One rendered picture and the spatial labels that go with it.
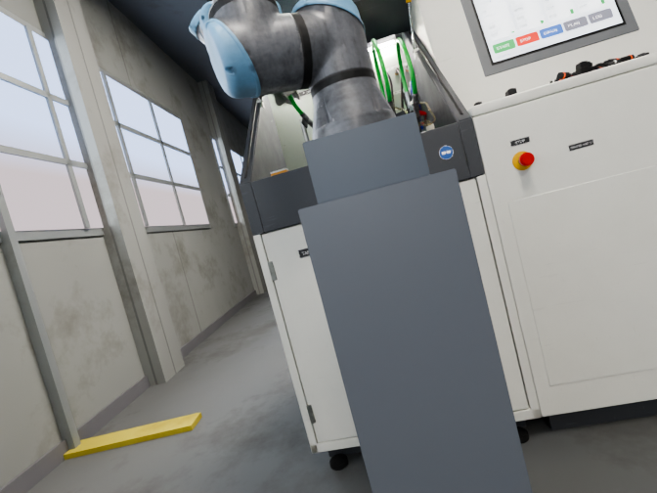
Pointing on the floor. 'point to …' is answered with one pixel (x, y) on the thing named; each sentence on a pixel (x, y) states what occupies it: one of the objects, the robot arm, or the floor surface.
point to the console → (571, 213)
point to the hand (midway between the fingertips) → (294, 98)
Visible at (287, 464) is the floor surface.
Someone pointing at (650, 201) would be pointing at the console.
